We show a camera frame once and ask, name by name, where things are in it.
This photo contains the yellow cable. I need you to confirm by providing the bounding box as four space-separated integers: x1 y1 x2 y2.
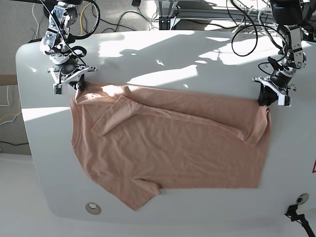
79 0 96 35

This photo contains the black clamp mount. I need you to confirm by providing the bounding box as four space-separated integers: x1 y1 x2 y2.
284 204 315 237

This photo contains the table grommet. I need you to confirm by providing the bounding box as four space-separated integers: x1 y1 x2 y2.
296 193 309 205
85 202 102 215

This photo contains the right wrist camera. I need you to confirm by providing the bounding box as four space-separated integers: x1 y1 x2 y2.
53 83 63 95

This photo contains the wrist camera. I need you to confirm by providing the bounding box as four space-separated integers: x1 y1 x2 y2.
277 94 292 107
53 83 63 95

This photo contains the left table grommet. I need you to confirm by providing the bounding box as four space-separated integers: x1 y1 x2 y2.
85 202 102 215

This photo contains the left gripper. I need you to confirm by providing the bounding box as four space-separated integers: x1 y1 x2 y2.
252 71 295 106

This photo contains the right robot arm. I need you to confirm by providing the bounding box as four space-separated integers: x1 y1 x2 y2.
40 0 100 95

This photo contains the white cable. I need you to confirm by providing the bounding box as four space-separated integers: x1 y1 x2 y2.
31 2 40 40

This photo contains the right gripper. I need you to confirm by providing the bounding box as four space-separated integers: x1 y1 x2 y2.
47 64 97 91

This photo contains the salmon pink T-shirt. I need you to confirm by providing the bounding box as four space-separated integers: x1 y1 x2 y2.
70 83 271 210

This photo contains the black floor cable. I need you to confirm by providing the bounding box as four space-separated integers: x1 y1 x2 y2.
92 2 158 34

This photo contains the right table grommet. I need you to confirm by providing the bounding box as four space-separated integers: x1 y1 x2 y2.
296 193 309 205

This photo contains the red warning sticker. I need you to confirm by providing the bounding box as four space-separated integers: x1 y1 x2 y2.
312 160 316 173

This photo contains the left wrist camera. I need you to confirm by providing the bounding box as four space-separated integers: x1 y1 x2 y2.
277 94 292 107

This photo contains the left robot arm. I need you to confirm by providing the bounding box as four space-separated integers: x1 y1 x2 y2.
231 0 313 107

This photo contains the silver aluminium frame profile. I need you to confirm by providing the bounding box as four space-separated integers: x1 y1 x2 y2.
154 0 244 30

